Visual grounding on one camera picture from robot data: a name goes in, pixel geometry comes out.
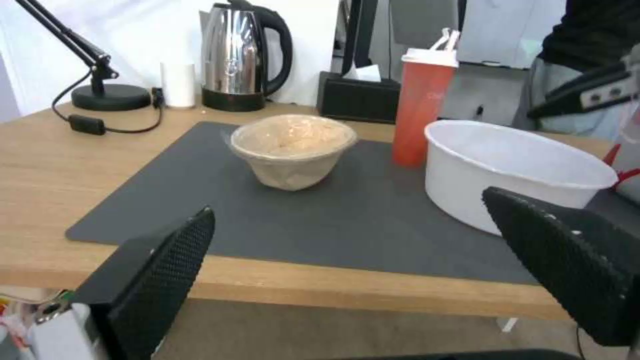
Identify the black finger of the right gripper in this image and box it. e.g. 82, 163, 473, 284
526, 68, 635, 120

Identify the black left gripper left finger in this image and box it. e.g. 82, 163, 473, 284
29, 205, 217, 360

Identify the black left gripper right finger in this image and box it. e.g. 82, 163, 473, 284
481, 186, 640, 347

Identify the pale takeout bag red print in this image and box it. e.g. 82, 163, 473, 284
603, 101, 640, 200

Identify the person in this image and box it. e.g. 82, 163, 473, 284
513, 0, 640, 143

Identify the white box device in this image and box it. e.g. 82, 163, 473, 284
456, 0, 534, 71

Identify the white plastic bowl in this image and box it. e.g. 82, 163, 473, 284
423, 119, 619, 236

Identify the white straw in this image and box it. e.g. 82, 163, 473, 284
428, 27, 462, 52

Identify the red cup with white lid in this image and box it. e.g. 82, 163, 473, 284
391, 47, 460, 168

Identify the dark grey desk mat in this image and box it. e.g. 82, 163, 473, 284
64, 120, 640, 286

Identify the black desk lamp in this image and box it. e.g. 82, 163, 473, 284
13, 0, 153, 112

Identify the beige paper bowl with lid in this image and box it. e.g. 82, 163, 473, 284
229, 115, 359, 191

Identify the black kettle base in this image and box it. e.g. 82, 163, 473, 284
201, 86, 267, 112

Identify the white paper roll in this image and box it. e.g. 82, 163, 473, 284
159, 61, 198, 110

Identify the white tissue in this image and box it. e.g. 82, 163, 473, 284
344, 63, 384, 82

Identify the black tissue box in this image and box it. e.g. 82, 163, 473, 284
318, 70, 402, 125

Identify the stainless steel electric kettle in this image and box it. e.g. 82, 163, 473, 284
199, 0, 294, 102

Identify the black lamp cable with switch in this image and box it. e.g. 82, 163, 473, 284
51, 86, 167, 137

